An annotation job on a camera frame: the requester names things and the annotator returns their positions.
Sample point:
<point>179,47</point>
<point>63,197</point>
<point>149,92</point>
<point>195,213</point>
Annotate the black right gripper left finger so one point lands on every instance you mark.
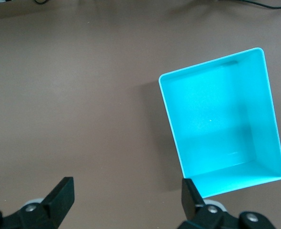
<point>57,202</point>

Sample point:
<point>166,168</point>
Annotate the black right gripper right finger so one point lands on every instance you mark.
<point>190,198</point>

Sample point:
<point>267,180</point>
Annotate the teal plastic box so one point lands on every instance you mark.
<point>214,119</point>

